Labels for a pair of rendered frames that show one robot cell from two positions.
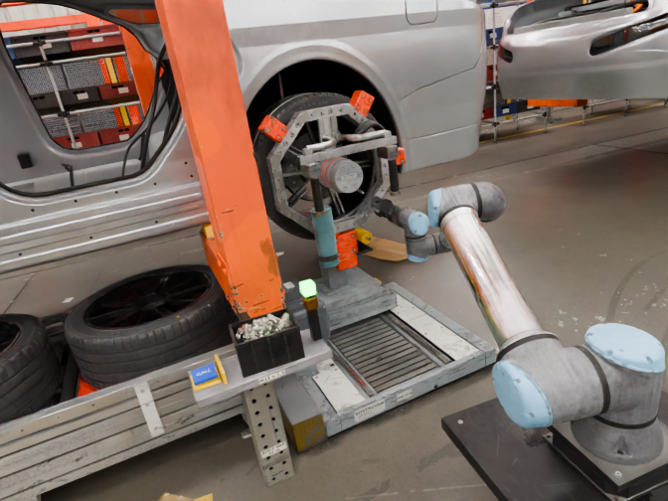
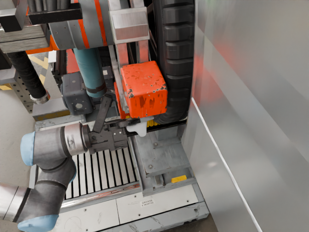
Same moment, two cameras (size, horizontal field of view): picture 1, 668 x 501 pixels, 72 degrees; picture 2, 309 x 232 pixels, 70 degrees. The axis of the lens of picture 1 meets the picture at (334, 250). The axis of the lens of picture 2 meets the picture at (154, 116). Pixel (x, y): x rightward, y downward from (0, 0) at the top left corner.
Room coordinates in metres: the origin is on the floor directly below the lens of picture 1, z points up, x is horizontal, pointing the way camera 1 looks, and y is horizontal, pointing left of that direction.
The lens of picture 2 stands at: (2.18, -0.66, 1.15)
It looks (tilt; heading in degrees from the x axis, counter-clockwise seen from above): 50 degrees down; 96
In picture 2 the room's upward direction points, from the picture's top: straight up
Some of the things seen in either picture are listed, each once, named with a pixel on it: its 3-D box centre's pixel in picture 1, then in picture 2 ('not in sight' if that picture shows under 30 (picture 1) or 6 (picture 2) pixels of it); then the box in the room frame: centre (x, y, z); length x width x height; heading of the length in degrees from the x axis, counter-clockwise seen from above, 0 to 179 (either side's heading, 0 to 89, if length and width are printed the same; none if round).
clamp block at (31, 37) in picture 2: (387, 150); (22, 32); (1.87, -0.27, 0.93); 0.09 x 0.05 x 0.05; 21
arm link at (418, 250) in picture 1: (418, 246); (57, 168); (1.84, -0.36, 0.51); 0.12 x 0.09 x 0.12; 94
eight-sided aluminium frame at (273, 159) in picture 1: (331, 171); (116, 18); (2.00, -0.04, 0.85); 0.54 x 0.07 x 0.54; 111
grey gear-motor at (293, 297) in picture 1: (296, 321); (105, 97); (1.80, 0.21, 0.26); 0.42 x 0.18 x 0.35; 21
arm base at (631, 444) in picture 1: (616, 417); not in sight; (0.83, -0.60, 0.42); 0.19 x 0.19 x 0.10
